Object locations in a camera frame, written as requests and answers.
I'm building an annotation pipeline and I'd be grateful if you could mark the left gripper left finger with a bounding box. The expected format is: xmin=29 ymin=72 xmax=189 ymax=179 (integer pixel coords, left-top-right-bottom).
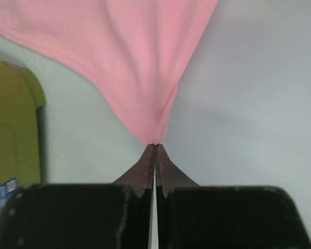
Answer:
xmin=0 ymin=145 xmax=156 ymax=248

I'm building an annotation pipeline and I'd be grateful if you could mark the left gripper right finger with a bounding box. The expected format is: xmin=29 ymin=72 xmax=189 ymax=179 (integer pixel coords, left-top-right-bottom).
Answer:
xmin=155 ymin=145 xmax=311 ymax=248

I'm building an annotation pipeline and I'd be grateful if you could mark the pink t shirt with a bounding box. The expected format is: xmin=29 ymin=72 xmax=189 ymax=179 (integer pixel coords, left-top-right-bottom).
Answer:
xmin=0 ymin=1 xmax=217 ymax=144

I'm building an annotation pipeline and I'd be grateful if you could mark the olive green plastic bin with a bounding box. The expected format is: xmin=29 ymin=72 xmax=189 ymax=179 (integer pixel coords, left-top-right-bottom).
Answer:
xmin=0 ymin=59 xmax=46 ymax=210

